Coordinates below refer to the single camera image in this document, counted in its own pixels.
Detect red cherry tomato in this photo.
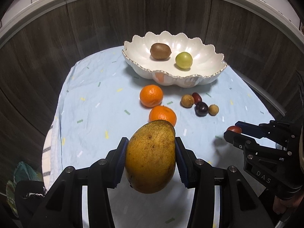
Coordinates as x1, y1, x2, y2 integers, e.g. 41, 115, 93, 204
227, 126, 242, 134

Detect brown longan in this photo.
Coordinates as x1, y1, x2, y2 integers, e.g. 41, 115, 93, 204
180, 94, 194, 108
208, 104, 219, 116

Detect dark purple plum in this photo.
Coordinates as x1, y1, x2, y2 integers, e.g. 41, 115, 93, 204
195, 101, 209, 116

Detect orange tangerine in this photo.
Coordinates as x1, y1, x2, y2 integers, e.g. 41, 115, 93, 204
149, 105, 177, 127
140, 84, 163, 108

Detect yellow mango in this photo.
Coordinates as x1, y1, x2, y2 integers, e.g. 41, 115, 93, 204
125, 120, 176, 194

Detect person right hand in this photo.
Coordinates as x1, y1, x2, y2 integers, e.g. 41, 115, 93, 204
273, 194, 303, 214

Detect green patterned cloth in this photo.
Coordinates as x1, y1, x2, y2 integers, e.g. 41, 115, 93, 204
5, 161, 43, 217

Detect checkered white towel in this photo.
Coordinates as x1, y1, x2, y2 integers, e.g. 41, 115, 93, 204
42, 122, 60, 191

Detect dark red grape tomato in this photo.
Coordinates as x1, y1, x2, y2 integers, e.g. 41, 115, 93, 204
192, 92, 202, 104

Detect green round fruit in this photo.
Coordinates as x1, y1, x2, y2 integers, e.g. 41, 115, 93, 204
175, 51, 193, 70

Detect white scalloped ceramic bowl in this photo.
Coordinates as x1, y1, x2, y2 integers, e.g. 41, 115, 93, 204
122, 31, 228, 88

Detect light blue patterned tablecloth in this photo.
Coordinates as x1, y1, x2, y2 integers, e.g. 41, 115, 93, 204
53, 47, 273, 227

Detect brown kiwi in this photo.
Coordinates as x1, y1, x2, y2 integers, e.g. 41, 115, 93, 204
150, 43, 172, 60

